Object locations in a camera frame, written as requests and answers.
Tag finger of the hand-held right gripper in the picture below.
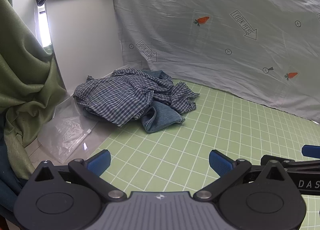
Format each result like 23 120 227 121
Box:
260 155 320 171
301 145 320 159

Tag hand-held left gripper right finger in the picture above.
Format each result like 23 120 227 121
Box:
193 149 291 202

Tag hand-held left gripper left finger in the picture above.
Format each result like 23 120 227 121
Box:
30 149 127 203

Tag blue plaid shirt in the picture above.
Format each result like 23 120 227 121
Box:
73 68 200 128

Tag green grid mat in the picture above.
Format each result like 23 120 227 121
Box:
67 78 320 230

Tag clear plastic bag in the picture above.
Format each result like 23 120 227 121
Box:
37 118 99 164

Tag blue denim jeans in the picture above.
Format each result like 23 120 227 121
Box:
84 70 186 134

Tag dark teal cloth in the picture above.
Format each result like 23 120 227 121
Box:
0 113 33 225

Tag green curtain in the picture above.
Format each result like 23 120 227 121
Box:
0 0 68 180

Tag grey carrot print sheet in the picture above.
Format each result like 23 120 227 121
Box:
110 0 320 126

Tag white cabinet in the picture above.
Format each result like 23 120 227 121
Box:
37 0 125 91

